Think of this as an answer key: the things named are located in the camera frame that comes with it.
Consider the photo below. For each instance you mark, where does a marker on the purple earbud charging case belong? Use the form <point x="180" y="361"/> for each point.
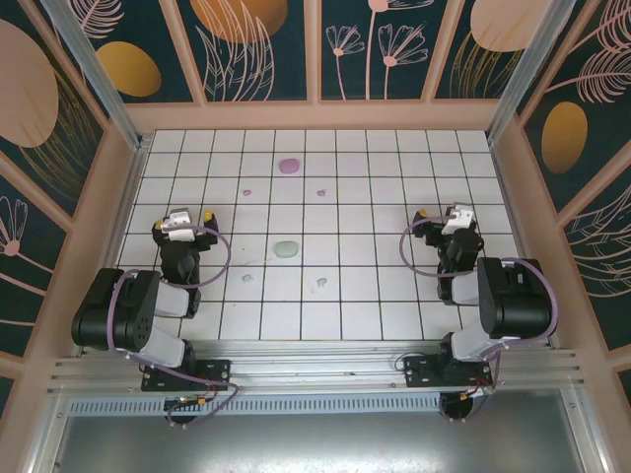
<point x="289" y="166"/>

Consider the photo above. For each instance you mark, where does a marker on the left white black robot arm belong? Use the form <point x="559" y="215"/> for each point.
<point x="138" y="315"/>

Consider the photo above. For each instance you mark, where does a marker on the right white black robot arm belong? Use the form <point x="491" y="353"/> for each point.
<point x="517" y="305"/>

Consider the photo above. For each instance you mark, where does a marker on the grey metal sheet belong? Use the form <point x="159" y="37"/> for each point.
<point x="315" y="443"/>

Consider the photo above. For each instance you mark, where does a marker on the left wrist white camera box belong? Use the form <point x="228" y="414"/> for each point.
<point x="177" y="229"/>

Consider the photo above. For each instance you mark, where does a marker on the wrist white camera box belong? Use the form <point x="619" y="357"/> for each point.
<point x="456" y="224"/>
<point x="177" y="229"/>

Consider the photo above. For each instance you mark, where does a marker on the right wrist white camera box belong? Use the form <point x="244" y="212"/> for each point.
<point x="456" y="224"/>

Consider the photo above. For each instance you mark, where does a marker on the aluminium side rail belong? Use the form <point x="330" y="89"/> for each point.
<point x="123" y="212"/>
<point x="515" y="212"/>

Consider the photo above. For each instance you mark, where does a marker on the aluminium frame post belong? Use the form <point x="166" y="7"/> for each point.
<point x="98" y="74"/>
<point x="527" y="74"/>

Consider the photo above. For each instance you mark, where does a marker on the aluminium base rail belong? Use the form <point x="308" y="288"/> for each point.
<point x="315" y="364"/>

